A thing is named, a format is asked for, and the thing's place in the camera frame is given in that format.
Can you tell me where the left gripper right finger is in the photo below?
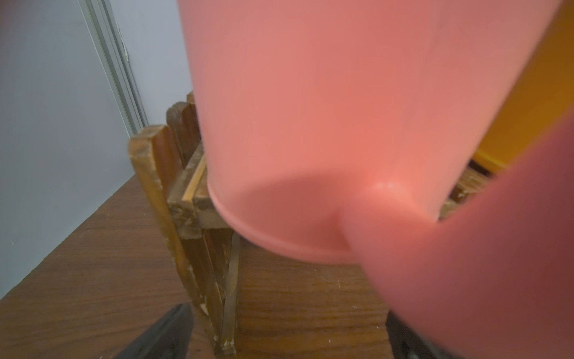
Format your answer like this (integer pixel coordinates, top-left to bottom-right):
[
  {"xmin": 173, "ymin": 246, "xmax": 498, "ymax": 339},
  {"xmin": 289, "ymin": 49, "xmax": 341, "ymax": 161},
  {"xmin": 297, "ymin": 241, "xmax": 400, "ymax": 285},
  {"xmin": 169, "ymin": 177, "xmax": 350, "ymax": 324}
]
[{"xmin": 386, "ymin": 311, "xmax": 460, "ymax": 359}]

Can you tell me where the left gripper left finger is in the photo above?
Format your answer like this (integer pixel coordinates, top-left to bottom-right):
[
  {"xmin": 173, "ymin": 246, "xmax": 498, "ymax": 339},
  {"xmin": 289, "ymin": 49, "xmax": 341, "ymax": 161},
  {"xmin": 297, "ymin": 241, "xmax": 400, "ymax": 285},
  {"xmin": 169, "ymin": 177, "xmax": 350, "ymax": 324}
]
[{"xmin": 115, "ymin": 303, "xmax": 194, "ymax": 359}]

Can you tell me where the wooden two-tier shelf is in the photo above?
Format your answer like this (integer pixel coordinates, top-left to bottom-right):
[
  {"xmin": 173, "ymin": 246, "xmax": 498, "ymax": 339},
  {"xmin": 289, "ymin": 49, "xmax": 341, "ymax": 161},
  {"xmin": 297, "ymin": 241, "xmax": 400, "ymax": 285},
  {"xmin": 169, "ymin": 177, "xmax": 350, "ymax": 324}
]
[{"xmin": 127, "ymin": 90, "xmax": 494, "ymax": 357}]

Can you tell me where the yellow watering can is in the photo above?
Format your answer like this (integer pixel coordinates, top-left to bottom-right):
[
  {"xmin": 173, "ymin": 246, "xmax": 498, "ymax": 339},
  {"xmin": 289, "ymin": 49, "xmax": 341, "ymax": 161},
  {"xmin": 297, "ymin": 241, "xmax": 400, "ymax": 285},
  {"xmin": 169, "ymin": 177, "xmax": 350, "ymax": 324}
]
[{"xmin": 472, "ymin": 1, "xmax": 573, "ymax": 174}]

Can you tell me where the pink watering can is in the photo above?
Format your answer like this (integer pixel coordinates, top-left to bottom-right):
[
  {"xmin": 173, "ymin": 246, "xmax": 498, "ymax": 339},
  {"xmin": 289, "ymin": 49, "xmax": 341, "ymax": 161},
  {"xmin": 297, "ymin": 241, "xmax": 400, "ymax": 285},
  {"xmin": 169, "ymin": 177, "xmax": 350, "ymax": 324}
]
[{"xmin": 178, "ymin": 1, "xmax": 573, "ymax": 358}]

